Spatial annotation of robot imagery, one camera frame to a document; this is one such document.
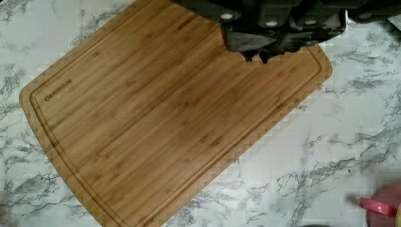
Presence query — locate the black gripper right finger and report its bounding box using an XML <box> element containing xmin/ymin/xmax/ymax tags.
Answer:
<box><xmin>258</xmin><ymin>28</ymin><xmax>344</xmax><ymax>63</ymax></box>

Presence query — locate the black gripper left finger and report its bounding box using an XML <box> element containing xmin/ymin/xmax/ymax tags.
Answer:
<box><xmin>220</xmin><ymin>25</ymin><xmax>278</xmax><ymax>62</ymax></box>

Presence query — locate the bamboo cutting board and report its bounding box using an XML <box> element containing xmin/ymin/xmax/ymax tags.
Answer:
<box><xmin>20</xmin><ymin>0</ymin><xmax>332</xmax><ymax>227</ymax></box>

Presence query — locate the pink mug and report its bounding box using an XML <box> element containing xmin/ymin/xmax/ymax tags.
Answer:
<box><xmin>357</xmin><ymin>183</ymin><xmax>401</xmax><ymax>227</ymax></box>

